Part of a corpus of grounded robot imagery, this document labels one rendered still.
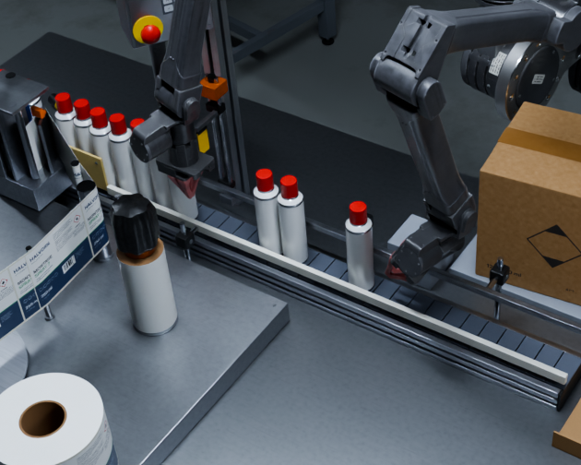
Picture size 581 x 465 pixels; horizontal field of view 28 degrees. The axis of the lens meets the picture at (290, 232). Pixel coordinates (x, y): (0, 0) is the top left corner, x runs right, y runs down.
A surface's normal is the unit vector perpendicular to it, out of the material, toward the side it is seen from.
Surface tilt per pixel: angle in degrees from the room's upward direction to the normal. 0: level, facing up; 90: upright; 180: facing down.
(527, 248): 90
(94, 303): 0
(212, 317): 0
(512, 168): 0
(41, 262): 90
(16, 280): 90
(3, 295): 90
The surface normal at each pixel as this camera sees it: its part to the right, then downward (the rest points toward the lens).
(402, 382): -0.07, -0.74
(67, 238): 0.86, 0.29
